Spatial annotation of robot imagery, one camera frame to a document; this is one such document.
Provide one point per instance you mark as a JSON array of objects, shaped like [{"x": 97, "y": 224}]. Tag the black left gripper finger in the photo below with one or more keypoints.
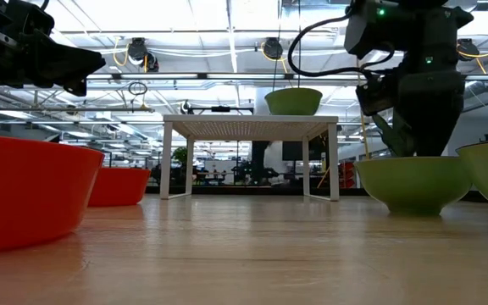
[
  {"x": 72, "y": 87},
  {"x": 70, "y": 61}
]

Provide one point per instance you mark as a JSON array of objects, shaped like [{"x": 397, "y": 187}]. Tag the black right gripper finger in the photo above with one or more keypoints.
[
  {"x": 417, "y": 140},
  {"x": 439, "y": 140}
]

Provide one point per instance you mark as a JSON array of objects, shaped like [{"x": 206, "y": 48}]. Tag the red plastic mini bowl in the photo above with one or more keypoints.
[
  {"x": 28, "y": 195},
  {"x": 121, "y": 186}
]

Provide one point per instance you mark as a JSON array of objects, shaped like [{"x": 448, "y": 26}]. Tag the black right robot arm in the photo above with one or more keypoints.
[{"x": 422, "y": 25}]

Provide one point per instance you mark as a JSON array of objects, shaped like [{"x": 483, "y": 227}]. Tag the snake plant in white pot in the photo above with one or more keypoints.
[{"x": 390, "y": 135}]

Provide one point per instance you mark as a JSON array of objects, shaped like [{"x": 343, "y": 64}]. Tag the white perforated metal rack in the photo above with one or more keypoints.
[{"x": 248, "y": 127}]

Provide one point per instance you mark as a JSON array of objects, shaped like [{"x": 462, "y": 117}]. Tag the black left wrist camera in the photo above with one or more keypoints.
[{"x": 32, "y": 14}]

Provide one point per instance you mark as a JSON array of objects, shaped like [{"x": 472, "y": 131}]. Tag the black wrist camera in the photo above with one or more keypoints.
[
  {"x": 32, "y": 14},
  {"x": 375, "y": 97}
]

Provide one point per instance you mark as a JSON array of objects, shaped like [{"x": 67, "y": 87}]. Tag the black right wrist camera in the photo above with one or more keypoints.
[{"x": 375, "y": 97}]

